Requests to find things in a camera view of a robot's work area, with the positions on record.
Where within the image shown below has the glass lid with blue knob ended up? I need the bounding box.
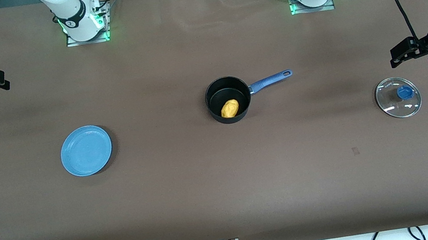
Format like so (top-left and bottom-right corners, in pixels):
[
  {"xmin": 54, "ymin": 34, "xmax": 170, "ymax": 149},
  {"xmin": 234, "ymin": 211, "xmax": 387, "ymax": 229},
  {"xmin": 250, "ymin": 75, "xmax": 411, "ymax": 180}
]
[{"xmin": 372, "ymin": 74, "xmax": 424, "ymax": 122}]

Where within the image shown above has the yellow potato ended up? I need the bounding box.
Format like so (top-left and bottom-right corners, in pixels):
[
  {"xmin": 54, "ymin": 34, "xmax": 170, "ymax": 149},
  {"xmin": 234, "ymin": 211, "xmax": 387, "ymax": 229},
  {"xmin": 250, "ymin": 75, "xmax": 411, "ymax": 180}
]
[{"xmin": 219, "ymin": 98, "xmax": 241, "ymax": 120}]

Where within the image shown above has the blue plate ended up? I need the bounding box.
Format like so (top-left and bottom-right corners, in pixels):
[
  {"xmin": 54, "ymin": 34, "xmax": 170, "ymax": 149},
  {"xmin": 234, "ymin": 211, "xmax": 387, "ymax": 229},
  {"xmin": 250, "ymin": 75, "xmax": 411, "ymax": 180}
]
[{"xmin": 56, "ymin": 122, "xmax": 117, "ymax": 180}]

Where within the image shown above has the brown paper table cover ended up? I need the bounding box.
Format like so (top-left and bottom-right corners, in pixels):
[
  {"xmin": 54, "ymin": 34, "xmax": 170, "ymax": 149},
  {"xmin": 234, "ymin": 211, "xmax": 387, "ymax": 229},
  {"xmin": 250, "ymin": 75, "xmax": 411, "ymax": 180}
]
[{"xmin": 0, "ymin": 0, "xmax": 428, "ymax": 240}]

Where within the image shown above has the dark pot with blue handle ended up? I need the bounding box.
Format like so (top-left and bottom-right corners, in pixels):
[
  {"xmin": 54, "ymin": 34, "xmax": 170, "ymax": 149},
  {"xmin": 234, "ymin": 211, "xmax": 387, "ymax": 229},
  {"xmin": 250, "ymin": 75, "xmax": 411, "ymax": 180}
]
[{"xmin": 202, "ymin": 65, "xmax": 299, "ymax": 128}]

